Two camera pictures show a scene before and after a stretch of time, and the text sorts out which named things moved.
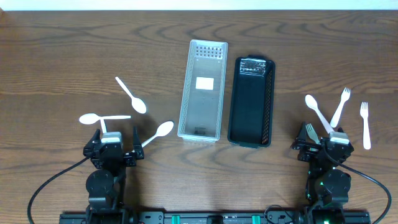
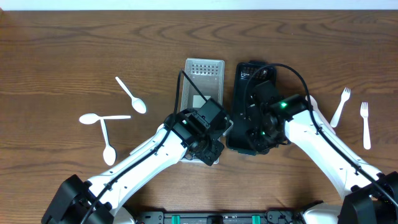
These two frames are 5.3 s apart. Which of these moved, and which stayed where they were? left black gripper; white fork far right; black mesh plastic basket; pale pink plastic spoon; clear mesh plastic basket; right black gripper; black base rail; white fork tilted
Moved: clear mesh plastic basket; black mesh plastic basket; right black gripper; left black gripper
Stayed: black base rail; pale pink plastic spoon; white fork far right; white fork tilted
